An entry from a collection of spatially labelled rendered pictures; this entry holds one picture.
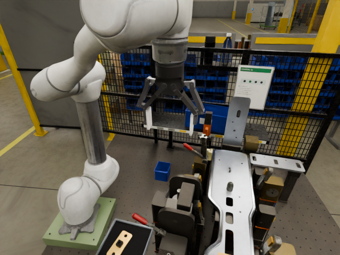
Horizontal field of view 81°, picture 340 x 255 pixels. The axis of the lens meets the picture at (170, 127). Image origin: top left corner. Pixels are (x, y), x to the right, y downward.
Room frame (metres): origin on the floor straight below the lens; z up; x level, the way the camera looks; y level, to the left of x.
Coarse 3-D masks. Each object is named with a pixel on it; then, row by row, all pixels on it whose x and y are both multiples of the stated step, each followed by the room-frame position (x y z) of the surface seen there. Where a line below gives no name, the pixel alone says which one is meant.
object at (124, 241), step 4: (124, 232) 0.37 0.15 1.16; (120, 236) 0.36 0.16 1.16; (128, 236) 0.36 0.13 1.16; (116, 240) 0.35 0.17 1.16; (120, 240) 0.34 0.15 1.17; (124, 240) 0.35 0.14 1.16; (128, 240) 0.35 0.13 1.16; (116, 244) 0.33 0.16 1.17; (120, 244) 0.33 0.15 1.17; (124, 244) 0.33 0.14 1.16; (112, 248) 0.32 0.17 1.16; (116, 248) 0.32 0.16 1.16; (120, 248) 0.32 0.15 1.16; (108, 252) 0.31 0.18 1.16; (112, 252) 0.31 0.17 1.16; (116, 252) 0.31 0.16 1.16; (120, 252) 0.31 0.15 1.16
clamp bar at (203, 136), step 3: (201, 135) 0.86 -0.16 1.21; (204, 135) 0.86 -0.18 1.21; (198, 138) 0.86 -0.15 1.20; (201, 138) 0.84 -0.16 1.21; (204, 138) 0.84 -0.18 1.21; (207, 138) 0.85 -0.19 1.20; (210, 138) 0.84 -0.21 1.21; (201, 141) 0.84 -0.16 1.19; (204, 141) 0.84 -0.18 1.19; (201, 144) 0.84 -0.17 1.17; (204, 144) 0.84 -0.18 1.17; (204, 147) 0.84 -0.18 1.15; (204, 150) 0.83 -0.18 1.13; (204, 153) 0.83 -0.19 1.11; (204, 156) 0.83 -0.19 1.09; (207, 159) 0.86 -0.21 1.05
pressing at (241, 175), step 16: (224, 160) 0.91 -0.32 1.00; (240, 160) 0.91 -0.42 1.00; (224, 176) 0.78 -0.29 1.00; (240, 176) 0.78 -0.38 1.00; (208, 192) 0.67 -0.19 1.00; (224, 192) 0.67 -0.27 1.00; (240, 192) 0.67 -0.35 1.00; (224, 208) 0.58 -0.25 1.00; (240, 208) 0.58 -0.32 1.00; (224, 224) 0.50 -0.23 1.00; (240, 224) 0.50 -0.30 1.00; (224, 240) 0.44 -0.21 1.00; (240, 240) 0.44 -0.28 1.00
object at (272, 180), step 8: (272, 176) 0.74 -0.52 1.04; (264, 184) 0.70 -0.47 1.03; (272, 184) 0.68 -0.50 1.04; (280, 184) 0.68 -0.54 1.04; (264, 192) 0.69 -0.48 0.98; (272, 192) 0.68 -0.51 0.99; (280, 192) 0.67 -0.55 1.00; (264, 200) 0.69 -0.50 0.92; (272, 200) 0.68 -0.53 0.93; (256, 208) 0.71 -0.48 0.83
